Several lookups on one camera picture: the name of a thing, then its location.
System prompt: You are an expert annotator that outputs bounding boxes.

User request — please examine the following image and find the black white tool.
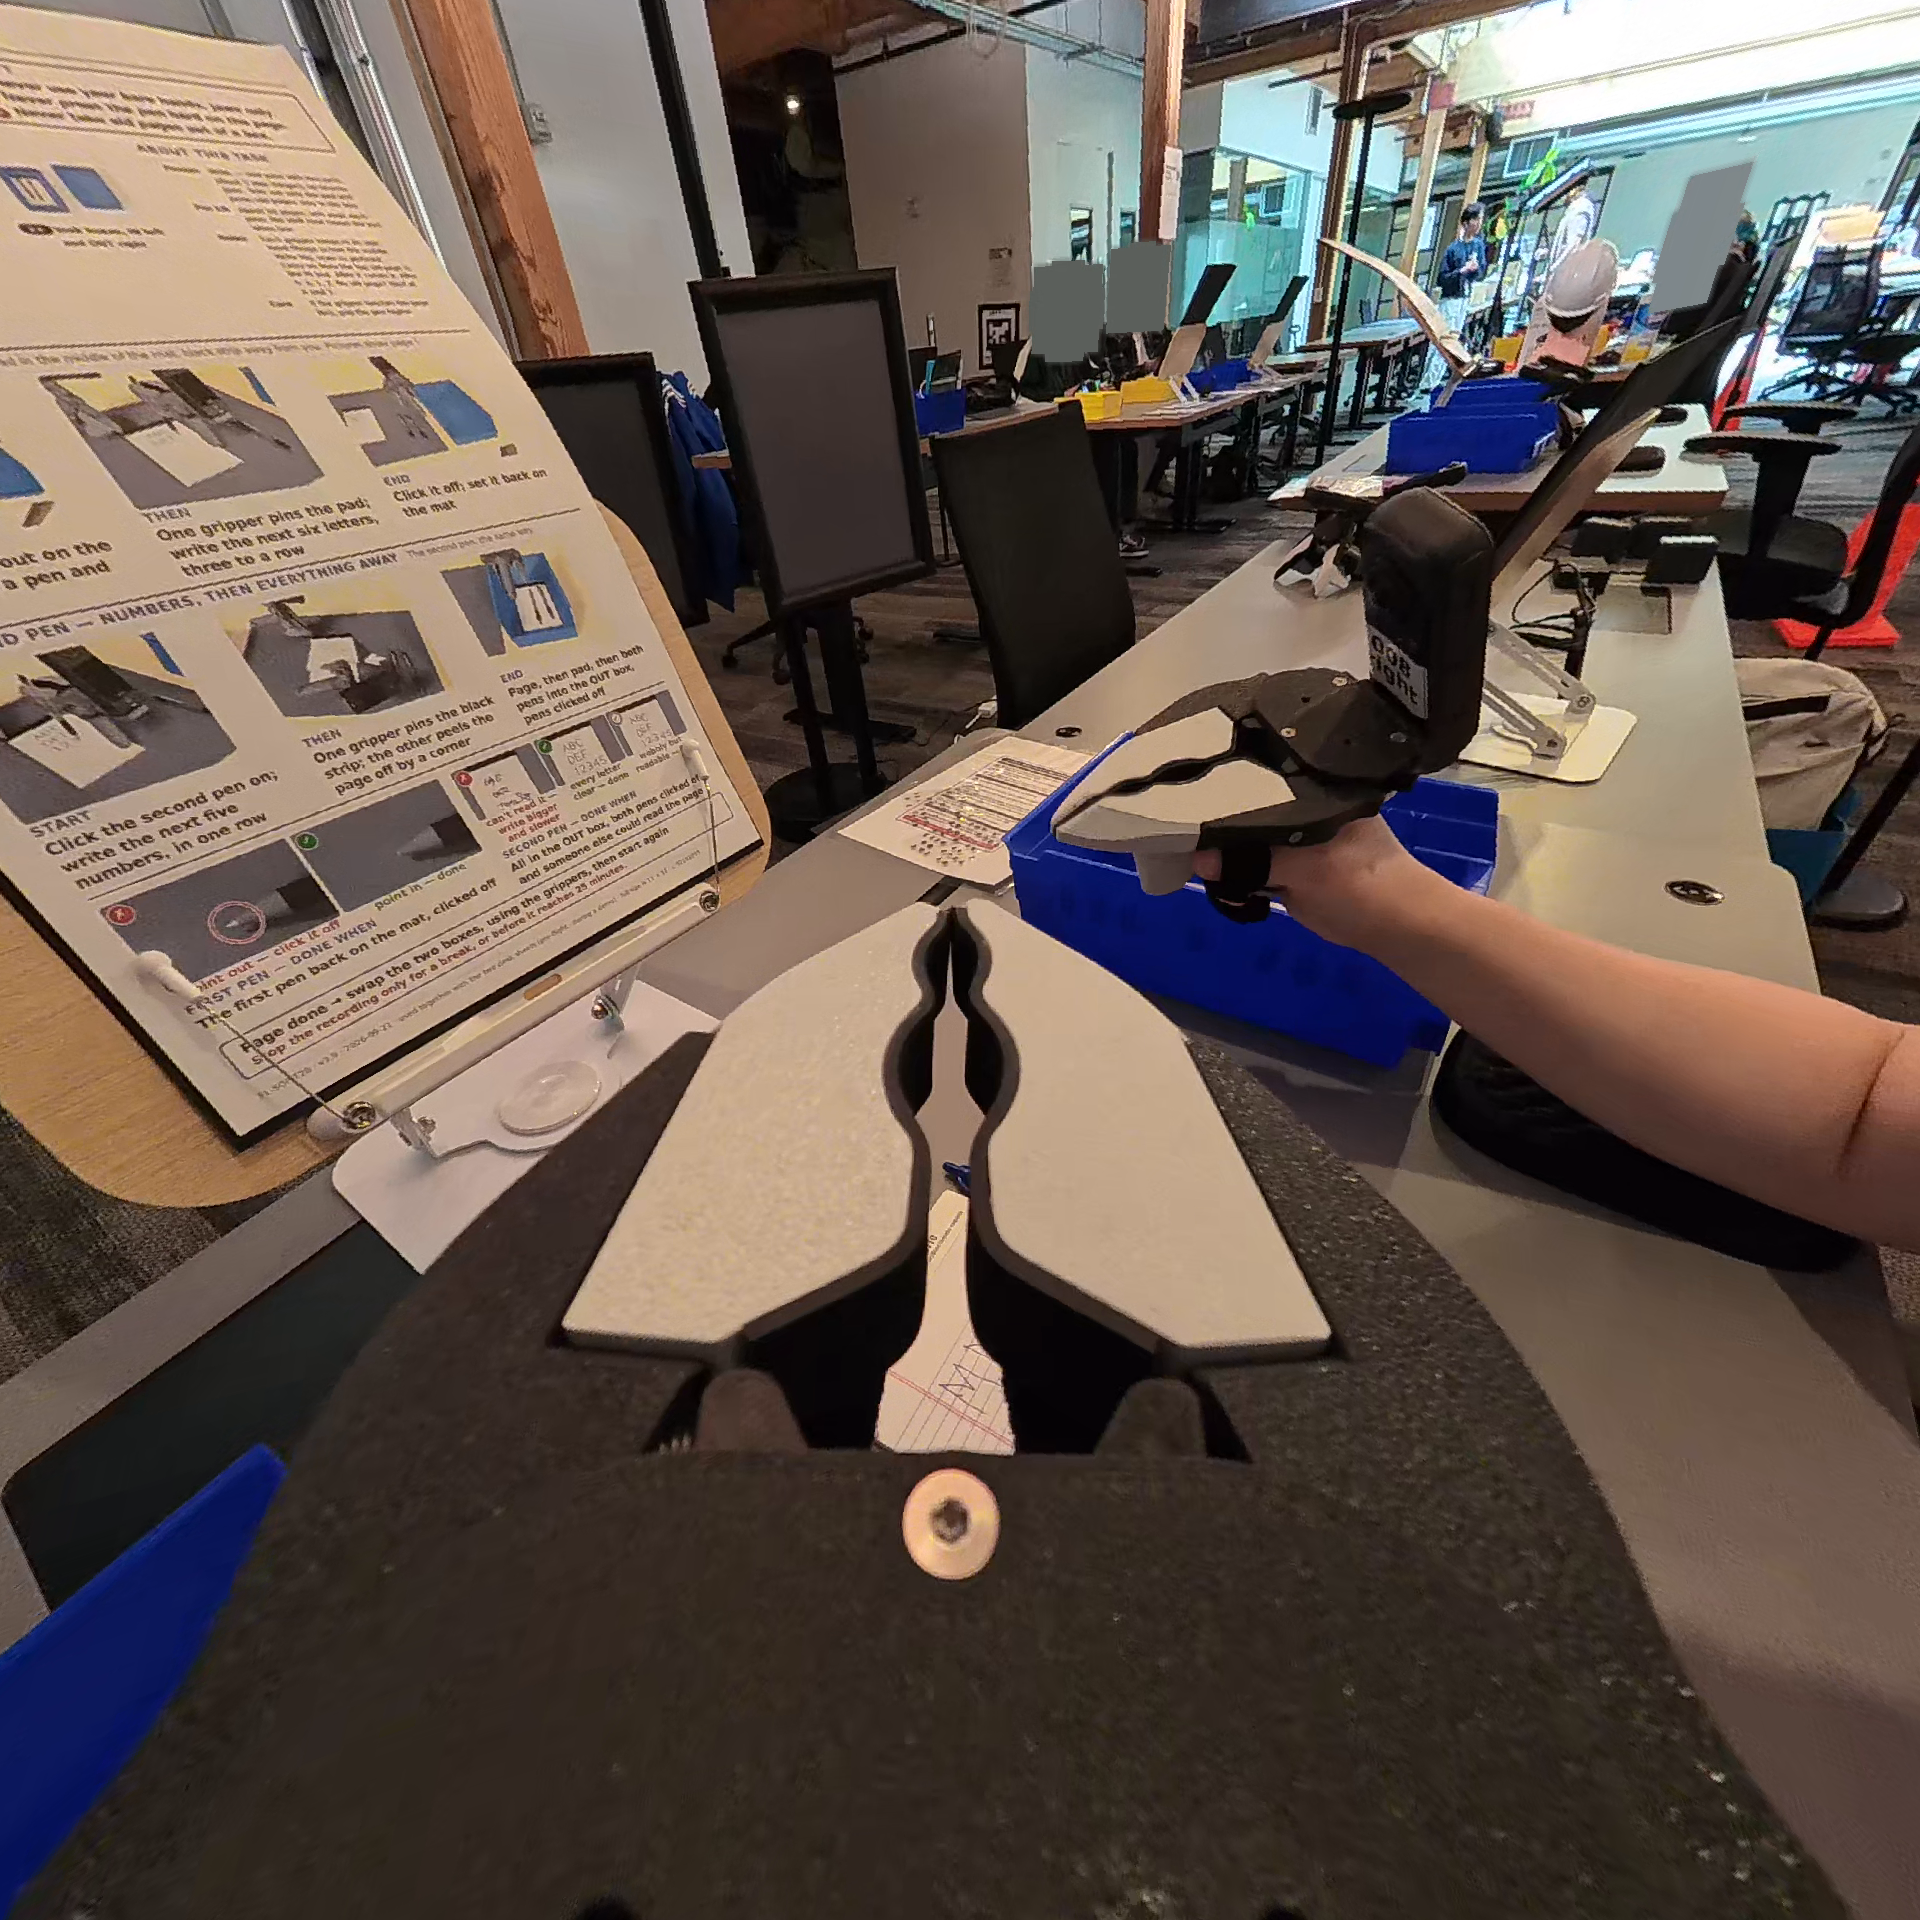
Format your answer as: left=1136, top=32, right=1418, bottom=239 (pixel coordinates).
left=1276, top=464, right=1466, bottom=601

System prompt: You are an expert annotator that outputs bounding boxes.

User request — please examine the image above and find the dark framed sign stand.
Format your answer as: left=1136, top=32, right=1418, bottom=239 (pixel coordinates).
left=516, top=353, right=706, bottom=633

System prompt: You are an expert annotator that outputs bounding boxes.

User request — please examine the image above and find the person's right hand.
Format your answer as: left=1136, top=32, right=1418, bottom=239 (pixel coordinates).
left=1194, top=815, right=1434, bottom=953

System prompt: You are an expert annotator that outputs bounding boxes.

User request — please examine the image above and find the blue plastic bin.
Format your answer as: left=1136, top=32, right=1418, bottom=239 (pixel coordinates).
left=1006, top=737, right=1502, bottom=1070
left=0, top=1448, right=288, bottom=1825
left=1388, top=403, right=1560, bottom=474

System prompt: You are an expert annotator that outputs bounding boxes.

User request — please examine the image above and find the white lined notepad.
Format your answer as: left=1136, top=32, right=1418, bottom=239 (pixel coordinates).
left=872, top=1184, right=1021, bottom=1456

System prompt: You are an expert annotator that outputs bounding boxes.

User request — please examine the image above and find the blue jacket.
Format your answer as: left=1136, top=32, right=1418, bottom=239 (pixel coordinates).
left=660, top=376, right=744, bottom=608

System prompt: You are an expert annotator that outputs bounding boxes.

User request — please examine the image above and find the black box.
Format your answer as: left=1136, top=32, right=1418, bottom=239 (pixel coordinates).
left=1575, top=516, right=1718, bottom=588

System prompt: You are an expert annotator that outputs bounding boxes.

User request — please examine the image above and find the black armrest office chair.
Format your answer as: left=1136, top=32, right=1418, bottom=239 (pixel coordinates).
left=1686, top=398, right=1920, bottom=664

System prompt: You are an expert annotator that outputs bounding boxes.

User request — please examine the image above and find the person's right forearm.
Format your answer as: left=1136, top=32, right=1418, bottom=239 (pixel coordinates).
left=1394, top=862, right=1920, bottom=1256

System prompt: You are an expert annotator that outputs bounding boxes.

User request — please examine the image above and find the orange traffic cone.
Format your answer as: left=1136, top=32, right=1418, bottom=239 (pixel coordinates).
left=1776, top=503, right=1920, bottom=649

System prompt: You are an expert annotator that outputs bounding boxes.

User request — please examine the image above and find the wooden document stand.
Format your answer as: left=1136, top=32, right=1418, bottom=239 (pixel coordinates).
left=0, top=503, right=775, bottom=1279

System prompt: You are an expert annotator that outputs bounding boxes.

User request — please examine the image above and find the printed instruction sheet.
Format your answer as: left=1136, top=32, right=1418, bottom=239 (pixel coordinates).
left=0, top=36, right=767, bottom=1143

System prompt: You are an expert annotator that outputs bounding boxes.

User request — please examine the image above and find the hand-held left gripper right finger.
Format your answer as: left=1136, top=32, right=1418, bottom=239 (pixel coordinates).
left=951, top=896, right=1338, bottom=1375

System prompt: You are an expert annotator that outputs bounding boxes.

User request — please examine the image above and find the black tilted document stand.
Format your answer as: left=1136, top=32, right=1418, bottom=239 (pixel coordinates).
left=1463, top=316, right=1742, bottom=785

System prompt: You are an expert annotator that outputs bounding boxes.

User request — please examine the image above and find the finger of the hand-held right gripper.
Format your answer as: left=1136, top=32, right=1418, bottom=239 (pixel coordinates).
left=1048, top=754, right=1307, bottom=898
left=1087, top=705, right=1250, bottom=794

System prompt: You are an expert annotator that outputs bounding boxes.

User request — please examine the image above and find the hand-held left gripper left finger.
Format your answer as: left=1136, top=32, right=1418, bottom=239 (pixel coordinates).
left=557, top=900, right=963, bottom=1361

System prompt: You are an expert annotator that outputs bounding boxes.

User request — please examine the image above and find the grey backpack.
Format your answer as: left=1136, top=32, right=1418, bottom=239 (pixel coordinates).
left=1740, top=660, right=1892, bottom=835

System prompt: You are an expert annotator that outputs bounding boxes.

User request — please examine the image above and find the grey framed sign stand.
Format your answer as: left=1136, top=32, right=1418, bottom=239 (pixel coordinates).
left=691, top=271, right=939, bottom=841

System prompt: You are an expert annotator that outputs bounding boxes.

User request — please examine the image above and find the dark teal desk mat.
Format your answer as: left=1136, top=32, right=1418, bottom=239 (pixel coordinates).
left=0, top=1230, right=430, bottom=1601

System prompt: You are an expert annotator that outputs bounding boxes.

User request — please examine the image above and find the printed paper sheet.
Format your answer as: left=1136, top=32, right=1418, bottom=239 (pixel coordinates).
left=838, top=737, right=1096, bottom=887

